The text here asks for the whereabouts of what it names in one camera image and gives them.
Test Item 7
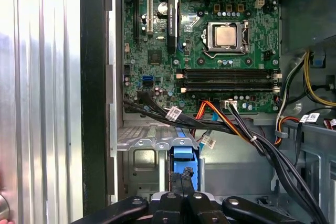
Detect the metal disk bay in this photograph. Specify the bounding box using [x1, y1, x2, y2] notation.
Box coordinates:
[117, 125, 205, 201]

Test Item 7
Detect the yellow power wire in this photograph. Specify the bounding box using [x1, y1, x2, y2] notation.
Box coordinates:
[301, 50, 336, 107]

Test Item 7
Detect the black wire bundle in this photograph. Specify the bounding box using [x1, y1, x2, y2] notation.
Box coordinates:
[122, 90, 330, 224]

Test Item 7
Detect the white expansion slot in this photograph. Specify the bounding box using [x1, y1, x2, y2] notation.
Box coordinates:
[146, 0, 154, 35]

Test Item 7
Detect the black RAM slot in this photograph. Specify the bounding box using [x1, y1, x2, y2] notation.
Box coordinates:
[180, 79, 281, 94]
[177, 68, 281, 80]

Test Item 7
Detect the metal socket cover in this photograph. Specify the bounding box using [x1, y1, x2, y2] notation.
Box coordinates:
[207, 22, 244, 51]

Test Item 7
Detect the black PC case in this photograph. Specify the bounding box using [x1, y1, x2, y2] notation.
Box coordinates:
[80, 0, 336, 224]

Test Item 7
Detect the black expansion slot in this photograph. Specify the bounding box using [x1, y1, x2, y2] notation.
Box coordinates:
[132, 0, 140, 44]

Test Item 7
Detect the orange red power wire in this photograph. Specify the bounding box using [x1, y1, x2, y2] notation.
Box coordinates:
[194, 100, 257, 145]

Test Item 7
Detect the green motherboard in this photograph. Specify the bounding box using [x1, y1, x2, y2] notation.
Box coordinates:
[122, 0, 283, 116]

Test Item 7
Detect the metal optical drive cage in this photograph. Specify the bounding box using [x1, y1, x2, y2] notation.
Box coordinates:
[282, 120, 336, 224]

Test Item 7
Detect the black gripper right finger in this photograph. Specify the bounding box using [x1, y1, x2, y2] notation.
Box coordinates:
[183, 167, 297, 224]

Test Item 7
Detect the silver CPU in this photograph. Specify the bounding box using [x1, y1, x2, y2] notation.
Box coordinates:
[213, 24, 237, 47]

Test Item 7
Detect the black graphics card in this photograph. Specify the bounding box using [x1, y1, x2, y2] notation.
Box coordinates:
[165, 0, 182, 55]

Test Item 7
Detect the hard disk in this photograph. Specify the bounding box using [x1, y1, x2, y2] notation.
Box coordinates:
[166, 126, 202, 195]

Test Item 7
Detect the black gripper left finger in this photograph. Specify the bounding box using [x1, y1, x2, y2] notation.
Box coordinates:
[70, 173, 184, 224]

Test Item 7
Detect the CPU socket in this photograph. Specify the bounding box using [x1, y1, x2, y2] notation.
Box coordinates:
[201, 20, 250, 57]

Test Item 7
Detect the metal locking lever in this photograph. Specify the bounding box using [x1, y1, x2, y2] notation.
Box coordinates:
[241, 20, 250, 53]

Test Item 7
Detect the blue data wire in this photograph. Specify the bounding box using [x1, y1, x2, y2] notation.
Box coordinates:
[198, 110, 219, 145]

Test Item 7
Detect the grey power supply unit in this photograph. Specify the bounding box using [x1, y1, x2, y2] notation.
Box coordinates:
[279, 0, 336, 53]

